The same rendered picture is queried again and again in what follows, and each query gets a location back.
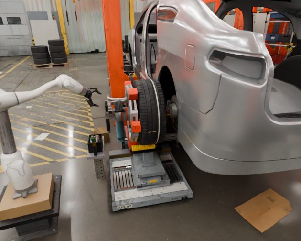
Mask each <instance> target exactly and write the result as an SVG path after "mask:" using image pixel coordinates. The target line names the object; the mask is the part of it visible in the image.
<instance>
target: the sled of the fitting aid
mask: <svg viewBox="0 0 301 241"><path fill-rule="evenodd" d="M158 156H159V154H158ZM159 158H160V156H159ZM160 160H161V158H160ZM130 161H131V166H132V171H133V175H134V180H135V185H136V190H142V189H147V188H154V187H160V186H168V185H170V179H169V177H168V174H167V172H166V170H165V168H164V170H165V174H164V175H156V176H149V177H143V178H138V175H137V171H136V167H135V163H134V159H133V157H131V158H130ZM161 163H162V161H161ZM162 165H163V163H162ZM163 167H164V165H163Z"/></svg>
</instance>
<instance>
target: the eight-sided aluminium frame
mask: <svg viewBox="0 0 301 241"><path fill-rule="evenodd" d="M129 88H133V87H132V84H131V85H125V97H126V91H127V94H128V90H129ZM133 103H134V110H132V104H131V100H129V108H130V120H131V121H130V122H133V117H135V121H138V110H137V105H136V100H133ZM127 126H128V134H129V138H130V142H136V141H137V138H138V136H139V133H138V132H137V133H133V132H132V128H130V127H129V121H127Z"/></svg>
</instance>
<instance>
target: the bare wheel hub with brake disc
mask: <svg viewBox="0 0 301 241"><path fill-rule="evenodd" d="M169 108H171V111H172V113H171V114H170V118H171V119H172V121H173V119H174V125H175V126H178V108H177V97H176V95H173V96H172V98H171V104H169V107H168V109H169Z"/></svg>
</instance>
